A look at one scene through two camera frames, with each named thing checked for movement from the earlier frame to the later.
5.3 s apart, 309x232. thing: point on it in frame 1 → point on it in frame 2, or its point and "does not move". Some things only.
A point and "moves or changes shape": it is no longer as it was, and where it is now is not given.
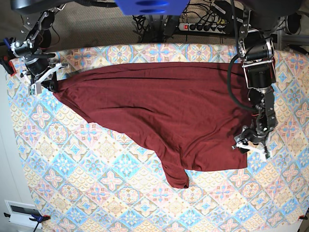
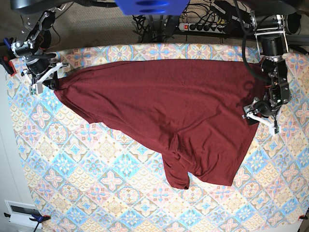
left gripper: (37, 65) does not move
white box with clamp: (20, 213) does not move
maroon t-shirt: (185, 113) moves or changes shape
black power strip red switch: (203, 27) does not move
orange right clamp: (302, 217) does not move
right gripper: (250, 135) → (258, 108)
